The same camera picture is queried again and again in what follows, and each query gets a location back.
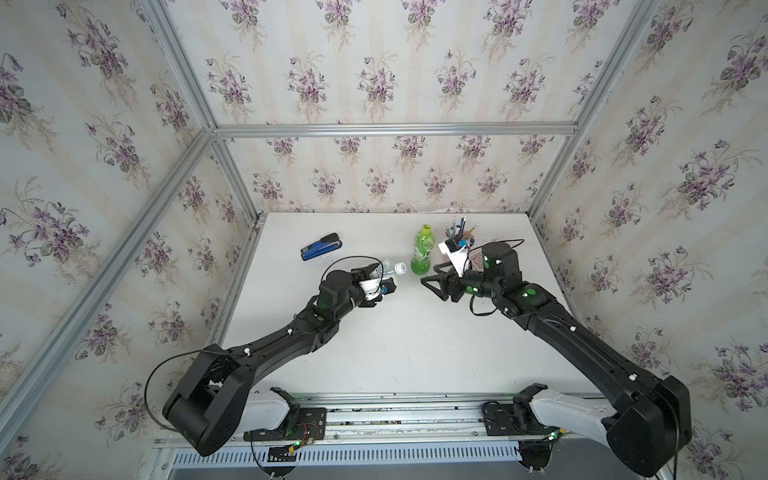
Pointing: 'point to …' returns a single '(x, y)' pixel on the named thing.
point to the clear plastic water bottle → (386, 268)
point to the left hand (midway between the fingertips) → (383, 272)
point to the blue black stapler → (328, 243)
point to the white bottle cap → (400, 268)
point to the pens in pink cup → (463, 238)
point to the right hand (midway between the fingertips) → (435, 274)
